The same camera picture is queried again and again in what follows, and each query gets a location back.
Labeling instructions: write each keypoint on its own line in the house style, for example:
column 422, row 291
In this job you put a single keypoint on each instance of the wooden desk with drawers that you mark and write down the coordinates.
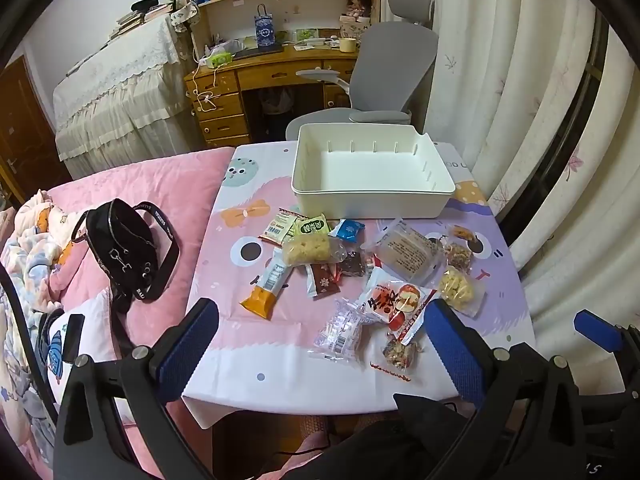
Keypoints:
column 280, row 67

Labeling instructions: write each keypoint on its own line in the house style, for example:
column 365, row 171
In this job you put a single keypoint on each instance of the wooden bookshelf hutch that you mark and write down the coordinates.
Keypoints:
column 300, row 2

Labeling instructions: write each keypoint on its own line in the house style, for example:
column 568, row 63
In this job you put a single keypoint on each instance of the brown wooden door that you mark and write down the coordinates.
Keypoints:
column 22, row 125

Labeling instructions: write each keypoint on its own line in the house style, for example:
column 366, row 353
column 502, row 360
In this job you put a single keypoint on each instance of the brown and white snack packet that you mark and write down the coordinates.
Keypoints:
column 324, row 280

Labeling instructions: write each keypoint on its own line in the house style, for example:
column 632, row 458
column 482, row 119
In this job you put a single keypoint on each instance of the beige tape roll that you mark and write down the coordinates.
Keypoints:
column 347, row 45

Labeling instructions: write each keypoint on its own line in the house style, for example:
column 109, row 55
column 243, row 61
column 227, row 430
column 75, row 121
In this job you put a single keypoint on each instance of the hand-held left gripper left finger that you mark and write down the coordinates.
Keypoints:
column 187, row 345

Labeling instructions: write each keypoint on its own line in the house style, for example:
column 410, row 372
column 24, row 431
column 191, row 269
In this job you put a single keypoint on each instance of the orange and white snack bar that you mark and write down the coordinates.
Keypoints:
column 265, row 292

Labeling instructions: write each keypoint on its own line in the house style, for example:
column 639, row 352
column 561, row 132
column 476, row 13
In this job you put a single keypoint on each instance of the red apple print packet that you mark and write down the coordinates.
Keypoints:
column 392, row 300

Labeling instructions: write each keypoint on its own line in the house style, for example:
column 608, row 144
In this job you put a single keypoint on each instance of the yellow puffed snack packet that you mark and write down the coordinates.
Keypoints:
column 459, row 289

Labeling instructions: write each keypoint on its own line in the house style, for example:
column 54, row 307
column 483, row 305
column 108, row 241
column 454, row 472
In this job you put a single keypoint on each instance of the grey waste bin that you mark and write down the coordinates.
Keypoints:
column 277, row 101

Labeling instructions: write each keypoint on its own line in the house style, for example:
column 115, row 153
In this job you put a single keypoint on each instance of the grey office chair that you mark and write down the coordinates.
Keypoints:
column 390, row 70

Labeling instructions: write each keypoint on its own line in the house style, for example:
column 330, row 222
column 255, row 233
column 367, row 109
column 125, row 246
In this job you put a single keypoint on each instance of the large clear bread packet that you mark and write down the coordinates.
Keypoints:
column 407, row 252

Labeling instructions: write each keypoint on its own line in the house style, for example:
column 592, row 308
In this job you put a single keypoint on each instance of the white cartoon print pillow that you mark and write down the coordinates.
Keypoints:
column 97, row 320

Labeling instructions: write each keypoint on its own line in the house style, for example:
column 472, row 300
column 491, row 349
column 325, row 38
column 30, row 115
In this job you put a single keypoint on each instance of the dark chocolate snack packet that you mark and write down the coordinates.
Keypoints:
column 354, row 264

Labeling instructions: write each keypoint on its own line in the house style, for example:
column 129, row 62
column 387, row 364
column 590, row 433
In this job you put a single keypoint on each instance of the green tissue pack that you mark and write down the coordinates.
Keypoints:
column 220, row 59

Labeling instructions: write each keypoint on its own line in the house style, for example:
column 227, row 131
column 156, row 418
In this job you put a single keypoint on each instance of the multicoloured printed blanket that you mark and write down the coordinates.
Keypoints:
column 30, row 250

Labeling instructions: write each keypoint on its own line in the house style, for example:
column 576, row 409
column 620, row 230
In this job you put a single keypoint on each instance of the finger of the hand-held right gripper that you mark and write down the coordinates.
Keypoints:
column 597, row 334

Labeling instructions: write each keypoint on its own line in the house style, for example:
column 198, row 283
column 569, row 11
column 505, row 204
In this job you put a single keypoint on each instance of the clear rice cake packet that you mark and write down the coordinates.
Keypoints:
column 310, row 250

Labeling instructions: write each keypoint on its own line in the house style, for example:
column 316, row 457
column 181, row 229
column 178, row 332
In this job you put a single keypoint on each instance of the blue snack packet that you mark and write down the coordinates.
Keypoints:
column 348, row 231

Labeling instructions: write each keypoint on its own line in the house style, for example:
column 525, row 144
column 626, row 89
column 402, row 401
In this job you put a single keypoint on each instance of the green snack packet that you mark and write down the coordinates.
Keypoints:
column 311, row 227

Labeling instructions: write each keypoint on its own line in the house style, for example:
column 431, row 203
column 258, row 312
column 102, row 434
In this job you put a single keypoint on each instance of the floral fabric bag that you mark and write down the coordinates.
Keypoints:
column 184, row 16

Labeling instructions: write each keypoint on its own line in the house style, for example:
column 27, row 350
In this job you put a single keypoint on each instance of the stack of books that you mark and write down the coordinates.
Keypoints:
column 137, row 20

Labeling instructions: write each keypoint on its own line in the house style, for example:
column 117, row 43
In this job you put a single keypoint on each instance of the doll with brown hair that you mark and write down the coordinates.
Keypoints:
column 359, row 5

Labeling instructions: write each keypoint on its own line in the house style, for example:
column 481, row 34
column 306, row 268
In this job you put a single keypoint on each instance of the nut packet with red edge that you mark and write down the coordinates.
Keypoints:
column 397, row 352

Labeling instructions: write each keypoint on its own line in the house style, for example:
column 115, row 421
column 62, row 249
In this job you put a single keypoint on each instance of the red green cracker packet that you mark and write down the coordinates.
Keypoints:
column 280, row 227

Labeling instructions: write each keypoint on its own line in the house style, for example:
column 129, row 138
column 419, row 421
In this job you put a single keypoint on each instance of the white lace cover cloth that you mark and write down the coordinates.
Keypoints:
column 120, row 85

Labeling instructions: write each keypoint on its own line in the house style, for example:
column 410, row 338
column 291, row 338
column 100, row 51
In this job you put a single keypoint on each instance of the clear mixed nut packet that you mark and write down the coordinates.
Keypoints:
column 457, row 256

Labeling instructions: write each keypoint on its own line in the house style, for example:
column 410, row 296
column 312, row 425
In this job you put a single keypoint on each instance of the dark window frame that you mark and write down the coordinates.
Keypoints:
column 565, row 150

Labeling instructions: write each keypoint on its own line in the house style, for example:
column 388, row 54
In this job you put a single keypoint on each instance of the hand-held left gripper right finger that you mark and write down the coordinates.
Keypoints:
column 452, row 350

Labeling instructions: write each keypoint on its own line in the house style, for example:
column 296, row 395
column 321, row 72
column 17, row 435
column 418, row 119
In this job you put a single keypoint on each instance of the blue paper gift bag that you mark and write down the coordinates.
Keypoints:
column 265, row 30

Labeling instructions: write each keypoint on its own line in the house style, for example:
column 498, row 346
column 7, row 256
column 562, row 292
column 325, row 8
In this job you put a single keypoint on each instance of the white plastic storage box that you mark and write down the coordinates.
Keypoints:
column 372, row 175

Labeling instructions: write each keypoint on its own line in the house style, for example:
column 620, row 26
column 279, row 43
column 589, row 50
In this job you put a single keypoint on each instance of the black shoulder bag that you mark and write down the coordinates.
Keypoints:
column 122, row 245

